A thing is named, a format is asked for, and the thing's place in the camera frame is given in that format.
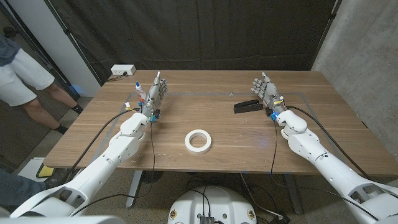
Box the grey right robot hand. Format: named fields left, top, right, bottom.
left=250, top=70, right=286, bottom=118

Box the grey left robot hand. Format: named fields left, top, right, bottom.
left=140, top=70, right=169, bottom=121

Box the clear glue bottle blue cap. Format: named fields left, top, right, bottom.
left=135, top=82, right=147, bottom=103

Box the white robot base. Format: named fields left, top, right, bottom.
left=167, top=185, right=257, bottom=224

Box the black stapler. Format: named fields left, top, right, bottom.
left=233, top=99, right=264, bottom=114

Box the white tape roll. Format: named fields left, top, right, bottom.
left=184, top=129, right=213, bottom=154

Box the white power strip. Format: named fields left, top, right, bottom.
left=110, top=64, right=137, bottom=76

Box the black backdrop curtain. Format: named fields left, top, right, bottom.
left=43, top=0, right=338, bottom=85

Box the black backdrop stand pole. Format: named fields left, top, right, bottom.
left=43, top=0, right=104, bottom=86
left=310, top=0, right=342, bottom=71

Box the black round floor stand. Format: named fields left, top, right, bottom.
left=141, top=170, right=164, bottom=185

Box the white table leg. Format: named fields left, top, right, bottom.
left=126, top=170, right=144, bottom=208

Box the grey table leg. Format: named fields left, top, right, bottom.
left=282, top=174, right=304, bottom=215

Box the black power adapter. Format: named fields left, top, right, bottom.
left=269, top=213, right=292, bottom=224

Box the yellow black floor pad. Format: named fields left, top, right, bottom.
left=36, top=164, right=55, bottom=179

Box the person in white shorts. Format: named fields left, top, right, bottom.
left=0, top=32, right=84, bottom=135

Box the white robot chest shell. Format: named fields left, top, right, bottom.
left=0, top=216, right=126, bottom=224

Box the person in blue jeans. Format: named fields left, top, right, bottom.
left=0, top=169, right=46, bottom=208

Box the black power strip cable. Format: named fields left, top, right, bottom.
left=107, top=71, right=128, bottom=83

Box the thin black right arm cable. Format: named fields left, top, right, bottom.
left=269, top=121, right=379, bottom=220

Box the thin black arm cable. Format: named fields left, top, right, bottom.
left=70, top=119, right=156, bottom=217
left=269, top=121, right=379, bottom=220

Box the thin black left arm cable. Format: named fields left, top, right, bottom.
left=70, top=119, right=156, bottom=217

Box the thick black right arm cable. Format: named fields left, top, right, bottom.
left=285, top=105, right=371, bottom=180

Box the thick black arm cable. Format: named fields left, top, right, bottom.
left=63, top=108, right=141, bottom=184
left=285, top=105, right=371, bottom=180

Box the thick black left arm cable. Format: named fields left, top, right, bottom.
left=63, top=108, right=141, bottom=184

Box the white floor cable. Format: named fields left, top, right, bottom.
left=239, top=173, right=282, bottom=218

